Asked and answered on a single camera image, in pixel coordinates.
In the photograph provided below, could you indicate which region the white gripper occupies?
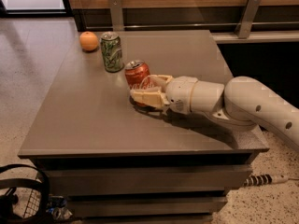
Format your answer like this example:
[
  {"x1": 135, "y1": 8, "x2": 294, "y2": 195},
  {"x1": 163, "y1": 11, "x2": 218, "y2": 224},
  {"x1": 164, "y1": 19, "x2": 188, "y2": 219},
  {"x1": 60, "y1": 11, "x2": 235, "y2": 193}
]
[{"x1": 130, "y1": 75, "x2": 198, "y2": 115}]

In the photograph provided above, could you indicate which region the red coke can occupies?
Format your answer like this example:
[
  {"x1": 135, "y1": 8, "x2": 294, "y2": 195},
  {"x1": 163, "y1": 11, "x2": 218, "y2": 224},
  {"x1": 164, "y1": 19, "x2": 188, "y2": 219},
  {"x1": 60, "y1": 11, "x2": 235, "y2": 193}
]
[{"x1": 124, "y1": 59, "x2": 155, "y2": 108}]

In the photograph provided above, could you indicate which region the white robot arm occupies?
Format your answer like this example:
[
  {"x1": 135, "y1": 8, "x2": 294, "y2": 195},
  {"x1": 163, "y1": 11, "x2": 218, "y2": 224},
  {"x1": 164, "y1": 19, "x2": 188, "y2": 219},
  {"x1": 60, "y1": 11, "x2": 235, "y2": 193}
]
[{"x1": 130, "y1": 75, "x2": 299, "y2": 151}]

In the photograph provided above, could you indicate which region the green soda can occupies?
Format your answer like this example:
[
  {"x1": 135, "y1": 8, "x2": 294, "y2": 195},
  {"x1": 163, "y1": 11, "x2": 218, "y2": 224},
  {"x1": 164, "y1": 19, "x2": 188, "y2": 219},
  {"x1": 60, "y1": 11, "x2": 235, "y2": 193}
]
[{"x1": 100, "y1": 32, "x2": 123, "y2": 73}]

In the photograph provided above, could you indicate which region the orange fruit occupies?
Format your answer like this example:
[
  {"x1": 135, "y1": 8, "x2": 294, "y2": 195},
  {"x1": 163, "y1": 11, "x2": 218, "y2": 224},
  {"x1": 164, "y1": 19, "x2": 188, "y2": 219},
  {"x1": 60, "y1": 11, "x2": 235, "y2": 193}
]
[{"x1": 79, "y1": 32, "x2": 98, "y2": 51}]

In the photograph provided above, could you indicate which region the grey drawer cabinet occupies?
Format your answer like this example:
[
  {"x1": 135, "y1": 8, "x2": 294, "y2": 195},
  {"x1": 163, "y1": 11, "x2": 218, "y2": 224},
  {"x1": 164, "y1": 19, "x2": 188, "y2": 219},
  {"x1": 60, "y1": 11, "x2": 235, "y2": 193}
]
[{"x1": 17, "y1": 29, "x2": 271, "y2": 224}]

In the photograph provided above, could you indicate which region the white power strip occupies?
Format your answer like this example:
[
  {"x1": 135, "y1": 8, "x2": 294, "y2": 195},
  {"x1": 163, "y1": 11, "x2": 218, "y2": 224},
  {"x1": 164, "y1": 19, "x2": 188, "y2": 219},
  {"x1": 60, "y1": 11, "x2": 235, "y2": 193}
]
[{"x1": 243, "y1": 174, "x2": 289, "y2": 187}]

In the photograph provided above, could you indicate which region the grey side counter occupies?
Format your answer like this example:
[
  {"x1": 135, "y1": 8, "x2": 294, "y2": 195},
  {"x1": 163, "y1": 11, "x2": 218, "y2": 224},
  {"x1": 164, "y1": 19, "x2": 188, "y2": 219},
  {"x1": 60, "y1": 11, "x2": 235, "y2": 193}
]
[{"x1": 211, "y1": 30, "x2": 299, "y2": 44}]

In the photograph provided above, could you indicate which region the crumpled plastic wrapper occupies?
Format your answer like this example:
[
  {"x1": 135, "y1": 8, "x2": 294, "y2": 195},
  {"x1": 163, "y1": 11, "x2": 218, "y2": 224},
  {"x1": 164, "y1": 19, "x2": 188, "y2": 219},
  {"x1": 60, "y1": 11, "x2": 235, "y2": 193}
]
[{"x1": 47, "y1": 196, "x2": 73, "y2": 220}]

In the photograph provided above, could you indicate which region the left metal bracket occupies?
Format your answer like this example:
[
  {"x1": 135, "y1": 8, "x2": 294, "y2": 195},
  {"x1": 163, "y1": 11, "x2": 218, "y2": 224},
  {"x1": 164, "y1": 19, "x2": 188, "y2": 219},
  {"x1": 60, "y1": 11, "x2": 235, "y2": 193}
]
[{"x1": 108, "y1": 0, "x2": 124, "y2": 31}]

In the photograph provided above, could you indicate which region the metal bracket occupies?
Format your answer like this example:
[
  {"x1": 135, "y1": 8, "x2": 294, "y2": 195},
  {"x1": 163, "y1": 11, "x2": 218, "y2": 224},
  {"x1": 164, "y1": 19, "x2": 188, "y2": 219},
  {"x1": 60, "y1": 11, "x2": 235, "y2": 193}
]
[
  {"x1": 235, "y1": 0, "x2": 262, "y2": 39},
  {"x1": 108, "y1": 0, "x2": 124, "y2": 31}
]

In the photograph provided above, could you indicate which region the right metal bracket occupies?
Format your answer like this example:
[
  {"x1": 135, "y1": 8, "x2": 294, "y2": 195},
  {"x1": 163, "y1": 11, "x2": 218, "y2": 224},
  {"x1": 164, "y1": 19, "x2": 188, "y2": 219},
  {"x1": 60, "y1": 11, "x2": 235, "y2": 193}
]
[{"x1": 235, "y1": 0, "x2": 262, "y2": 39}]

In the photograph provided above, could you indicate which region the horizontal metal rail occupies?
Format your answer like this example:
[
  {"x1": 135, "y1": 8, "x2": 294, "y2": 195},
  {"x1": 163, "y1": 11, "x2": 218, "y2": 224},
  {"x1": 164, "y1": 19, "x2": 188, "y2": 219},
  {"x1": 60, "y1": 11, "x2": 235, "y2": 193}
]
[{"x1": 84, "y1": 21, "x2": 299, "y2": 30}]

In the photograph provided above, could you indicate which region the wire basket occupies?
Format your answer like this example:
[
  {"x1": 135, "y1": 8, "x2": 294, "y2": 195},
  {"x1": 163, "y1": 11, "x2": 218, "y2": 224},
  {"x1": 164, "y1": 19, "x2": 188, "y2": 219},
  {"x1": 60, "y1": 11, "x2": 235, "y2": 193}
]
[{"x1": 22, "y1": 189, "x2": 41, "y2": 217}]

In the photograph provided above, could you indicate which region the black bag strap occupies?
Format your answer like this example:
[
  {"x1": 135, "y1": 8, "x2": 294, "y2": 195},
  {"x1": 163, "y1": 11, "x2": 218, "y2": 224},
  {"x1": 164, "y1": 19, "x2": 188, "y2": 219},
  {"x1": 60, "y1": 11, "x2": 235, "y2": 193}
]
[{"x1": 0, "y1": 163, "x2": 50, "y2": 224}]

